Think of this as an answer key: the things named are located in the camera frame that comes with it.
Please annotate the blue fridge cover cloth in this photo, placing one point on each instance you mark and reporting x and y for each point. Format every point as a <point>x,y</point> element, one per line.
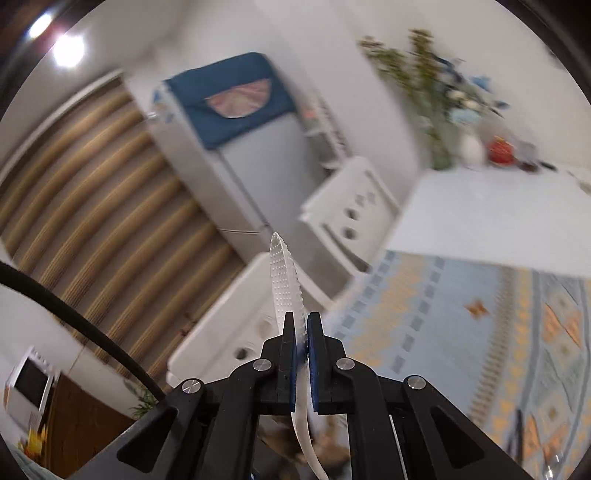
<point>221,124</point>

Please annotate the ceiling lamp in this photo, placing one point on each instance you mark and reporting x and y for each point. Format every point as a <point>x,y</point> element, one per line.
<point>67,48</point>

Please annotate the white carved chair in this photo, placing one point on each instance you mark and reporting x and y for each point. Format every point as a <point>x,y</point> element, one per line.
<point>231,318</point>
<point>341,198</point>

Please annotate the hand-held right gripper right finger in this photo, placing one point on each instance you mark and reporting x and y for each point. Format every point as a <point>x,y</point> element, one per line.
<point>315,369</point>

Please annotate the white microwave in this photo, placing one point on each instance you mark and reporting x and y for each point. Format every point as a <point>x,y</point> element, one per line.
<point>30,383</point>

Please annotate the brown striped curtain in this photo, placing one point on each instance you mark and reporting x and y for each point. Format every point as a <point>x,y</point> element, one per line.
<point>92,207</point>

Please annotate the light green cloth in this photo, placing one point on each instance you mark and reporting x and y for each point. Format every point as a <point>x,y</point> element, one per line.
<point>32,468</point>

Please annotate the blue patterned table mat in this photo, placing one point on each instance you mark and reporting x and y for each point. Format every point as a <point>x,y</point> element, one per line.
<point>461,332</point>

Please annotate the brown wooden cabinet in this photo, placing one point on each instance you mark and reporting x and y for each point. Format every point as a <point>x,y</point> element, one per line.
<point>83,429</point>

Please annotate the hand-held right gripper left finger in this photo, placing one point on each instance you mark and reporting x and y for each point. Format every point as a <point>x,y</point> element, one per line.
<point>289,369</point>

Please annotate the white shelf rack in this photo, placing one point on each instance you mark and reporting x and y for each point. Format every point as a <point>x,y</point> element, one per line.
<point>330,138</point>

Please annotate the black chopstick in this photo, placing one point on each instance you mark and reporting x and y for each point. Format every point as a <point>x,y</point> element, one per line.
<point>519,434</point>

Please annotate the white vase with blue flowers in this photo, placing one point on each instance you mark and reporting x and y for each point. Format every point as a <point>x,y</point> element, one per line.
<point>471,150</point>

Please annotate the metal slotted spatula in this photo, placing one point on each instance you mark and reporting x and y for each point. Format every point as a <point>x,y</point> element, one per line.
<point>528,159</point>

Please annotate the grey refrigerator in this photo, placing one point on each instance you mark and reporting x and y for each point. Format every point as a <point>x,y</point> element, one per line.
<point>258,175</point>

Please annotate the red lidded bowl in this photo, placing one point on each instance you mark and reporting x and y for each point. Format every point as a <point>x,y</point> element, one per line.
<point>501,151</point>

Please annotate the green potted plant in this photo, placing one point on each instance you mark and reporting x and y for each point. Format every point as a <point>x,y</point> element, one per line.
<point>143,401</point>

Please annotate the glass vase with green stems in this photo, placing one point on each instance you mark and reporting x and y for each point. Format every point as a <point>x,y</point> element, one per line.
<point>438,152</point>

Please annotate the white perforated spatula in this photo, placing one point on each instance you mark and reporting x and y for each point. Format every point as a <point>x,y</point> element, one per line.
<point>284,277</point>

